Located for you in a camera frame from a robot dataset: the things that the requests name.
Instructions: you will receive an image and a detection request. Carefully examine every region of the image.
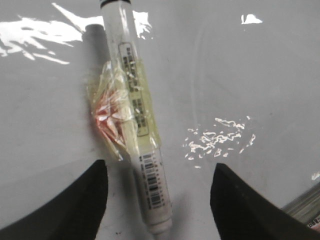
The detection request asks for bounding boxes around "white whiteboard with metal frame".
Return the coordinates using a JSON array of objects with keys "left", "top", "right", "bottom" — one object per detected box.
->
[{"left": 0, "top": 0, "right": 320, "bottom": 240}]

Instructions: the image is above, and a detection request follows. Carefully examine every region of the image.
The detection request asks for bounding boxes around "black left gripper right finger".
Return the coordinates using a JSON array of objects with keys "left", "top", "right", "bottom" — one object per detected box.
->
[{"left": 210, "top": 163, "right": 318, "bottom": 240}]

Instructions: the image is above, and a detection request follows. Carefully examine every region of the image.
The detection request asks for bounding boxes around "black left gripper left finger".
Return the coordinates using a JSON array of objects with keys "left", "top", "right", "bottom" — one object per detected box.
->
[{"left": 0, "top": 159, "right": 108, "bottom": 240}]

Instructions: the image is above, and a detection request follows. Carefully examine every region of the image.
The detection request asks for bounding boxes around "white black whiteboard marker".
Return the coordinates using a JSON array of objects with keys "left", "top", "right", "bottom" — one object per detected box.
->
[{"left": 91, "top": 0, "right": 173, "bottom": 240}]

